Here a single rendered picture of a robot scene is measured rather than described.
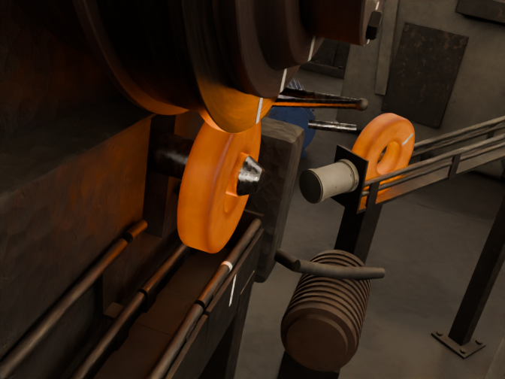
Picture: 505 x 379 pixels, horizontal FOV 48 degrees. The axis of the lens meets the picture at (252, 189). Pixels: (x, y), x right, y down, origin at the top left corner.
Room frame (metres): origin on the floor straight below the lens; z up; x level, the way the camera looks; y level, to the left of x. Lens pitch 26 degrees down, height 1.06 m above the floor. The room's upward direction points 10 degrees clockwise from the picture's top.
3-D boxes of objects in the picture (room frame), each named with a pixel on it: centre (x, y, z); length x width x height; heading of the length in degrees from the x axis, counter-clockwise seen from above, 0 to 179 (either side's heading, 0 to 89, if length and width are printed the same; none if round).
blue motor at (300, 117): (2.81, -0.07, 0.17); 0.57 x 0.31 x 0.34; 7
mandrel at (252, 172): (0.54, 0.08, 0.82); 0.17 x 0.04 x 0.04; 77
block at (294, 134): (0.76, 0.00, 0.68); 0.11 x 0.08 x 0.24; 77
